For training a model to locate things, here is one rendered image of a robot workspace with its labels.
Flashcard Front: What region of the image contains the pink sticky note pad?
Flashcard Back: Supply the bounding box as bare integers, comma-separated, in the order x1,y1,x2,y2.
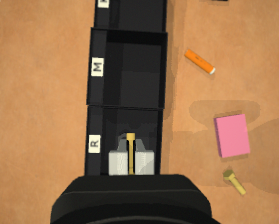
213,114,250,158

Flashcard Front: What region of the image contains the black rack of bins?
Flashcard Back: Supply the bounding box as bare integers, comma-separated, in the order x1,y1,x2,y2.
84,0,168,175

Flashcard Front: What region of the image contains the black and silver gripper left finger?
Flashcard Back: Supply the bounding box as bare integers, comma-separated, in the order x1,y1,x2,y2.
109,139,129,175

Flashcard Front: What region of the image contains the gold bolt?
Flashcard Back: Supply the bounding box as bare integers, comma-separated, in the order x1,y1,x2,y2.
223,170,246,194
127,133,135,174

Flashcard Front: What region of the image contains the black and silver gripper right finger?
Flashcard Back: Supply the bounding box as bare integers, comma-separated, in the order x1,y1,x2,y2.
133,139,154,175

